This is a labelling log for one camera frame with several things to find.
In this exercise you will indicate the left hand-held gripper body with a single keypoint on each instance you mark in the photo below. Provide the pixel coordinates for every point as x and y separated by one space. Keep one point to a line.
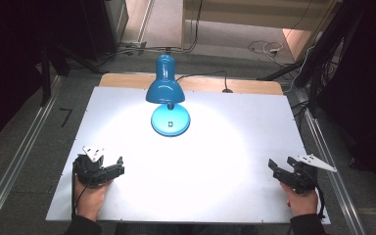
89 171

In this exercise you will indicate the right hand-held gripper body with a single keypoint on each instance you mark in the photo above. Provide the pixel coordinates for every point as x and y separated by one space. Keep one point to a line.
302 179

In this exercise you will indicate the blue desk lamp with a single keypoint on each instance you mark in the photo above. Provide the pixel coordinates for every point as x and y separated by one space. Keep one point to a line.
164 88

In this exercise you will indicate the person's right hand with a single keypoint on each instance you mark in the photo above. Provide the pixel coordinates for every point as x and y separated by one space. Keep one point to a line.
303 202

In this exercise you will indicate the person's left hand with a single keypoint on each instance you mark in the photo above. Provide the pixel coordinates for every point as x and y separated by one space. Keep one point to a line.
91 199

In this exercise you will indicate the black metal stand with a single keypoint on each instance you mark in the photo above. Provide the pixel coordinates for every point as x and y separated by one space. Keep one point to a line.
45 78
316 65

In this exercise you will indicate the light wooden cabinet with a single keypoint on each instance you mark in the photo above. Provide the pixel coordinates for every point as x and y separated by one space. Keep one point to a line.
258 14

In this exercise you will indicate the aluminium floor rail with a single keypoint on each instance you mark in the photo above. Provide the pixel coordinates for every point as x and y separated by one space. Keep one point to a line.
333 182
19 156

